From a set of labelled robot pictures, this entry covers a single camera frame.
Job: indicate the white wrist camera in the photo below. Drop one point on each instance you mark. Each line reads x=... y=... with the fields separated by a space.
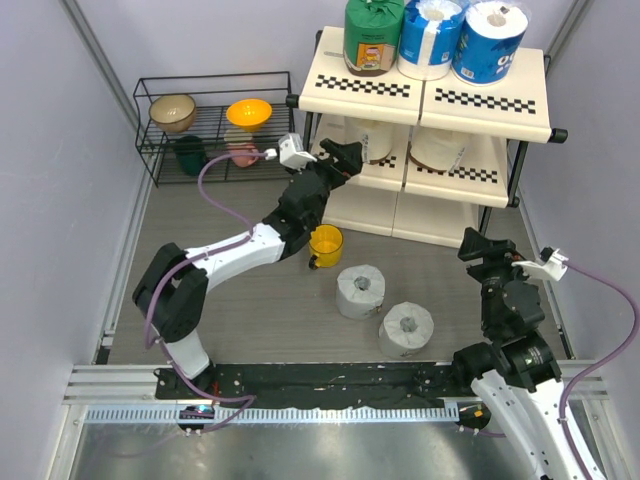
x=551 y=266
x=290 y=153

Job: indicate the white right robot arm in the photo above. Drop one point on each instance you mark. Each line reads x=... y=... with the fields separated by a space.
x=514 y=372

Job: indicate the yellow mug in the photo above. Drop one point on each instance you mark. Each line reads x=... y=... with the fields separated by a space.
x=325 y=247

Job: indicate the pink mug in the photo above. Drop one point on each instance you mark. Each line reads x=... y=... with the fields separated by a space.
x=241 y=145

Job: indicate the cream roll front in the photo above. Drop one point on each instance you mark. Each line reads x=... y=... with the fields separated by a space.
x=437 y=149

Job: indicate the grey roll front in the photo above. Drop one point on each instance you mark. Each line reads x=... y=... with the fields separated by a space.
x=405 y=330

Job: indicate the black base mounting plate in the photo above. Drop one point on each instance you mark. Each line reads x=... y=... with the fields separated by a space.
x=338 y=386

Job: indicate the green paper towel roll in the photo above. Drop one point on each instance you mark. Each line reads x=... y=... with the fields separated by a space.
x=372 y=31

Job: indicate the cream three-tier shelf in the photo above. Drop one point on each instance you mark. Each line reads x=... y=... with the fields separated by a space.
x=410 y=201

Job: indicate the white roll blue base wrap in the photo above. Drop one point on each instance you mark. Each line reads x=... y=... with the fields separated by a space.
x=490 y=36

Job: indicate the blue striped plastic-wrapped roll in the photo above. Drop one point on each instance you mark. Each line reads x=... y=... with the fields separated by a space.
x=430 y=32

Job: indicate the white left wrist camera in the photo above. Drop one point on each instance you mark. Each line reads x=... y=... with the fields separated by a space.
x=290 y=153

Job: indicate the beige ceramic bowl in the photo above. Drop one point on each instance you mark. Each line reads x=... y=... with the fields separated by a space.
x=174 y=113

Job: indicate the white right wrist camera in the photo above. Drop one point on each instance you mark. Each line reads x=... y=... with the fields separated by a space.
x=551 y=266

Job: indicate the grey roll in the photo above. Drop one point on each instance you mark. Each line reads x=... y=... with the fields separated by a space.
x=405 y=330
x=360 y=292

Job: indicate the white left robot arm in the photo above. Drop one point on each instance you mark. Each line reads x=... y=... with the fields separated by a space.
x=172 y=291

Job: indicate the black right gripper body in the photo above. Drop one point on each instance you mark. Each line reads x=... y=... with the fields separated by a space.
x=492 y=277

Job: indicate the cream roll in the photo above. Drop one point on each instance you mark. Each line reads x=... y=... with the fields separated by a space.
x=437 y=149
x=376 y=138

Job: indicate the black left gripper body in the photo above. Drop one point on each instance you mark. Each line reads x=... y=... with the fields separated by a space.
x=330 y=179

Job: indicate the dark green mug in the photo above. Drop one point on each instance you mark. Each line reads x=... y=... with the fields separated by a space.
x=190 y=153

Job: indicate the orange bowl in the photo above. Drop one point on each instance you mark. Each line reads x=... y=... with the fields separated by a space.
x=249 y=114

